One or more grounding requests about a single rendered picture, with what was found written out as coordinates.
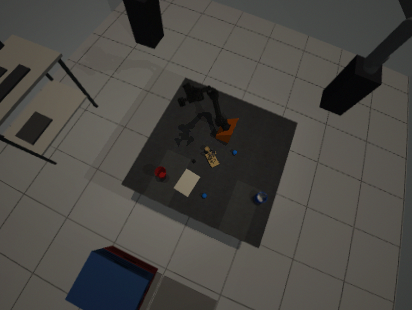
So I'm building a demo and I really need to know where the red plastic cup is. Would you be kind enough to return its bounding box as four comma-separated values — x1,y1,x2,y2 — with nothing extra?
155,166,166,178

